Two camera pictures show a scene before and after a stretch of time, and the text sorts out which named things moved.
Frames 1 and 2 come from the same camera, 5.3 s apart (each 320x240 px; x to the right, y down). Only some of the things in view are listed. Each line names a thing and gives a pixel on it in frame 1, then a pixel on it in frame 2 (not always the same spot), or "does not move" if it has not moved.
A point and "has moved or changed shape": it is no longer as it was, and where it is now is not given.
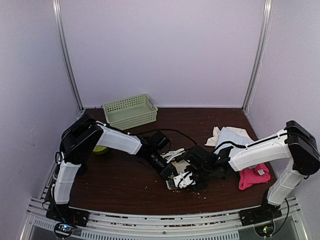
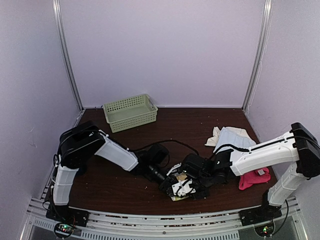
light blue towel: [235, 137] does not move
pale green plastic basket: [131, 112] does not move
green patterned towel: [181, 178] has moved or changed shape
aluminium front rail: [37, 225] does not move
